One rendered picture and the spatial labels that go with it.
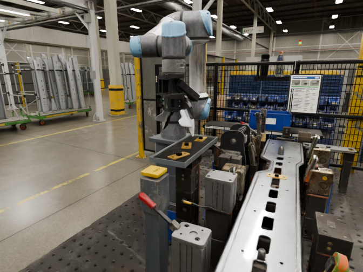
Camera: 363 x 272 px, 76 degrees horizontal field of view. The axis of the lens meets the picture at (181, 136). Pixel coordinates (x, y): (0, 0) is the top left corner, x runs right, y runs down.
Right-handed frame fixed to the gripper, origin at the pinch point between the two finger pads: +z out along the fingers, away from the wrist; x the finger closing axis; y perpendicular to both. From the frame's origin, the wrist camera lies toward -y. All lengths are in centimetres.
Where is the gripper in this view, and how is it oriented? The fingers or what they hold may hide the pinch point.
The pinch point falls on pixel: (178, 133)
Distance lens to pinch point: 81.5
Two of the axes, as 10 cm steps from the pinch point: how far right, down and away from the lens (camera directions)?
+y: -7.2, 1.8, -6.7
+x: 7.0, 1.8, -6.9
